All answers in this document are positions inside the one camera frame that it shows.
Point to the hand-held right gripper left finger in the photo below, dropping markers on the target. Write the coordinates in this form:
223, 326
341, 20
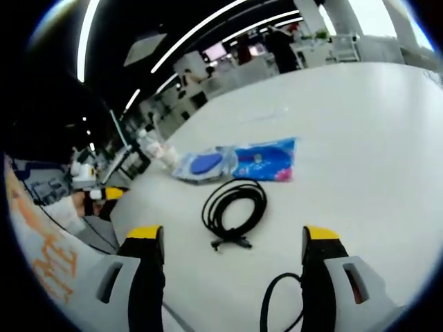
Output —
145, 276

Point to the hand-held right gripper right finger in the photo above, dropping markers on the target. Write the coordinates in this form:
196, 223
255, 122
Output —
315, 276

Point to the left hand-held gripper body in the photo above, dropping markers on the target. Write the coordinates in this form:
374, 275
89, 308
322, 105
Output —
83, 174

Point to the clear plastic bottle red label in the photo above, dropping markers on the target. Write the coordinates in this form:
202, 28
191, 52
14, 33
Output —
150, 145

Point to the clear bag with blue pad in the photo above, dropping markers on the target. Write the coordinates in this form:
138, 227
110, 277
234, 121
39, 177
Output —
204, 164

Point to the blue tissue pack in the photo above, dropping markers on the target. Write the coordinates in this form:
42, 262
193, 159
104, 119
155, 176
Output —
266, 159

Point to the person's left hand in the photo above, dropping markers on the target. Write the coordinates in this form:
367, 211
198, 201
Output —
81, 205

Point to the white cabinet blue trim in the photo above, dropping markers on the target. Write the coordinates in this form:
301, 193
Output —
45, 183

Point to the green pole stand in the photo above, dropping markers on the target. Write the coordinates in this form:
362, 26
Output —
121, 129

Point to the white shirt orange print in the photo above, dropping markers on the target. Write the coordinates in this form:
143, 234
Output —
41, 249

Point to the white table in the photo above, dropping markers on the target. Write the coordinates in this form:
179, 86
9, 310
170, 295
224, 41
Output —
346, 155

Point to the ceiling light strip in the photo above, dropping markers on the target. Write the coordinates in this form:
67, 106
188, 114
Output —
194, 38
86, 38

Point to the pink lit monitor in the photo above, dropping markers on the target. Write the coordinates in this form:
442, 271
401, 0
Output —
214, 52

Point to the white rack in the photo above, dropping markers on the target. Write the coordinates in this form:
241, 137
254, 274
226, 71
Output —
344, 48

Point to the green plant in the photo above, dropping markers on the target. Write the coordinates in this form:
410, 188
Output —
322, 34

